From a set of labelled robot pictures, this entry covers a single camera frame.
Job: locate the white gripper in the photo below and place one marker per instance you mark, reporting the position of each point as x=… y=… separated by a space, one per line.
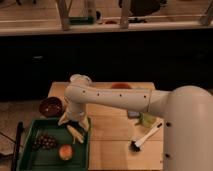
x=75 y=112

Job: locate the yellow banana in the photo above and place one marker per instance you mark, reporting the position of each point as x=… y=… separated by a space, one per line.
x=77 y=136

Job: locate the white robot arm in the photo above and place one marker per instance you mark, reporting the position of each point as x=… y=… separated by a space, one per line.
x=187 y=112

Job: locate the black bar left of tray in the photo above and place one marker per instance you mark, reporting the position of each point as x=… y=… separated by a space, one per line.
x=17 y=145

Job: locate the green plastic tray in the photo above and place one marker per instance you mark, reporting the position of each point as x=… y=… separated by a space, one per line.
x=49 y=160

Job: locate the dark red bowl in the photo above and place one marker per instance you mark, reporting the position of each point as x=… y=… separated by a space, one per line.
x=51 y=107

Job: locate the orange peach fruit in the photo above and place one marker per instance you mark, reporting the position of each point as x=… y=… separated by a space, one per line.
x=65 y=152

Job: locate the dark grape bunch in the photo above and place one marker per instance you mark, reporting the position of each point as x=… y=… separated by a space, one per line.
x=44 y=141

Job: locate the orange round object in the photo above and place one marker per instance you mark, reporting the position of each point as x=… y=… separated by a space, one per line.
x=120 y=86

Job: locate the small grey block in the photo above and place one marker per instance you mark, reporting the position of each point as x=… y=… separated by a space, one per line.
x=133 y=114

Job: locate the green pepper toy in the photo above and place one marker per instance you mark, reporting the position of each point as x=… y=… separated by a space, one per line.
x=146 y=120

